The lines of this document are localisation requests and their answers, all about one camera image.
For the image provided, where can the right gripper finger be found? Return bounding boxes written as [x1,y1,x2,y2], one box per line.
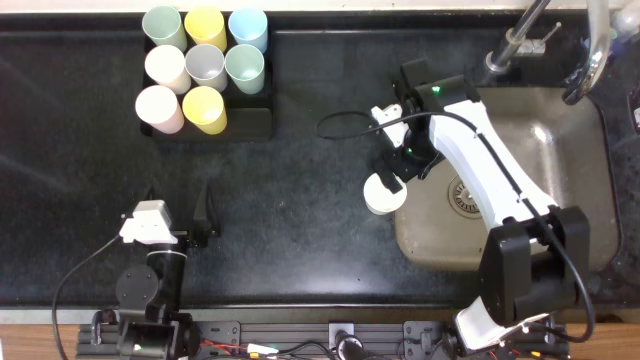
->
[380,169,405,195]

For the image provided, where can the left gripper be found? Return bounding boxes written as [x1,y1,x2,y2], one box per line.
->
[144,180,222,249]

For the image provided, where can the white cup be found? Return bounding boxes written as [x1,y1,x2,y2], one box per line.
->
[143,44,193,96]
[362,172,409,216]

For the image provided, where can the pink cup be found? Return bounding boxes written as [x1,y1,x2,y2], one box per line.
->
[134,84,186,136]

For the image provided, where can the yellow cup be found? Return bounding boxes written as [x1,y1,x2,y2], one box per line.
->
[183,6,228,53]
[181,85,229,136]

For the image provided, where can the black tray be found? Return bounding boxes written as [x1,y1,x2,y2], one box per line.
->
[138,29,275,142]

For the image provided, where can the grey cup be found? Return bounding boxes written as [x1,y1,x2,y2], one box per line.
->
[184,43,229,94]

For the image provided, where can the green cup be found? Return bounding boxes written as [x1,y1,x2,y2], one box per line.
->
[141,5,189,53]
[223,43,266,96]

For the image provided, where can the steel tap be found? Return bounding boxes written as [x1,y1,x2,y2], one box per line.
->
[482,0,614,107]

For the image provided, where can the steel sink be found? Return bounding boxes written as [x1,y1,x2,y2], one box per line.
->
[392,86,621,274]

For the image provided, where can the blue cup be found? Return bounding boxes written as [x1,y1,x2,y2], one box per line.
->
[227,6,269,55]

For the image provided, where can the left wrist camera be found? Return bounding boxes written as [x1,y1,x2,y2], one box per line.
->
[118,199,180,246]

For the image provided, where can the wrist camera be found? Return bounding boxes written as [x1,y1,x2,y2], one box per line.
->
[370,103,410,150]
[118,199,180,246]

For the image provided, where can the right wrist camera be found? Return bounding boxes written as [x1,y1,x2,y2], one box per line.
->
[370,103,410,150]

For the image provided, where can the mounting rail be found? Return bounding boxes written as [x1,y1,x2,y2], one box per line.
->
[74,319,571,360]

